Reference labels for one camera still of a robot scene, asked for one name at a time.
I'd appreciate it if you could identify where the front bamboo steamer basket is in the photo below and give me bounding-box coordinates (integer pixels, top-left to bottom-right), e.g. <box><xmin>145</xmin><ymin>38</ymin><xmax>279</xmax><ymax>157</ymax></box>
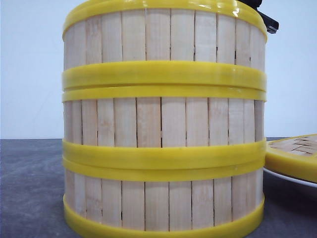
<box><xmin>63</xmin><ymin>157</ymin><xmax>264</xmax><ymax>238</ymax></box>

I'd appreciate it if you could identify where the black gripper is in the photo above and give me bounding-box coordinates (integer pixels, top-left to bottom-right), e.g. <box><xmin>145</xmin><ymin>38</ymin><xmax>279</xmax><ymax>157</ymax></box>
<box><xmin>244</xmin><ymin>0</ymin><xmax>279</xmax><ymax>34</ymax></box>

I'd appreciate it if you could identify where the yellow rimmed steamer lid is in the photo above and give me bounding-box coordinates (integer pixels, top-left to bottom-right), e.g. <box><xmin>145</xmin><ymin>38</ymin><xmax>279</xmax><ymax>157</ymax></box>
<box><xmin>265</xmin><ymin>134</ymin><xmax>317</xmax><ymax>183</ymax></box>

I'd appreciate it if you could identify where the white plate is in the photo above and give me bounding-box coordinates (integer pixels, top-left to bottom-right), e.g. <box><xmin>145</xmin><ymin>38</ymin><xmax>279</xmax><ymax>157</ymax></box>
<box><xmin>264</xmin><ymin>168</ymin><xmax>317</xmax><ymax>189</ymax></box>

